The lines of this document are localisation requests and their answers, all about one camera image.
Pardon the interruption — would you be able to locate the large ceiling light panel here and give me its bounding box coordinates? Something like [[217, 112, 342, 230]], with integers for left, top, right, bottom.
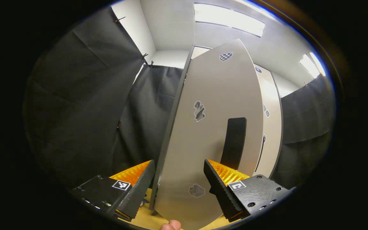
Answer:
[[194, 3, 265, 37]]

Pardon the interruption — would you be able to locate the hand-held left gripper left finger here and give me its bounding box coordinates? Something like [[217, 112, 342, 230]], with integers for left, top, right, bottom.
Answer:
[[70, 160, 156, 221]]

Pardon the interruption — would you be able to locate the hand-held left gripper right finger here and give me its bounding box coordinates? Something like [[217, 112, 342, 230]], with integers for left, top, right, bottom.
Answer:
[[203, 159, 296, 223]]

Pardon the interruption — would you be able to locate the black backdrop cloth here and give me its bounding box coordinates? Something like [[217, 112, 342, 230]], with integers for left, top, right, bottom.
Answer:
[[24, 6, 184, 189], [272, 75, 336, 189]]

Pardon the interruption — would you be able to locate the small ceiling light panel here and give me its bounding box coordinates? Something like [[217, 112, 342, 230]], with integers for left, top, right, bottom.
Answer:
[[300, 52, 326, 79]]

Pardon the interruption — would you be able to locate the white cabinet door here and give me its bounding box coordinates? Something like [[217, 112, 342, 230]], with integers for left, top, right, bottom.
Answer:
[[253, 64, 283, 178], [149, 39, 264, 230]]

